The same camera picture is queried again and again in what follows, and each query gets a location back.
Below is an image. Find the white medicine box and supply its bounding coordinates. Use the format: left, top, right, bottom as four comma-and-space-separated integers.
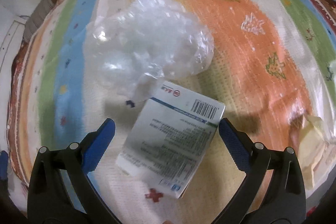
116, 81, 225, 199

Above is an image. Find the striped colourful bed cover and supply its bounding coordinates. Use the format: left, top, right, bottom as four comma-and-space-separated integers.
7, 0, 335, 223

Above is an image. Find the clear plastic bag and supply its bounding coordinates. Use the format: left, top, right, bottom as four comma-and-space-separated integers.
87, 0, 214, 102

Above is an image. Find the grey striped pillow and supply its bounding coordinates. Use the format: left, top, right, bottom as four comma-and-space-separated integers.
23, 0, 57, 42

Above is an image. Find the cream wrapper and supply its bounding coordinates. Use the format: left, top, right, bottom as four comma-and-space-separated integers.
289, 114, 335, 195

